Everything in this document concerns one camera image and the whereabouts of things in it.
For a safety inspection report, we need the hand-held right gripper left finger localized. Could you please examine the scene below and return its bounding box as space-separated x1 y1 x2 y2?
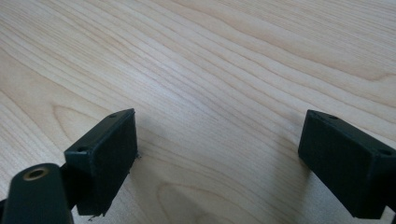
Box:
64 107 138 217

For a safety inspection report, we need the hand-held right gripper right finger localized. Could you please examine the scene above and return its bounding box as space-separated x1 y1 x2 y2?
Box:
297 109 396 220

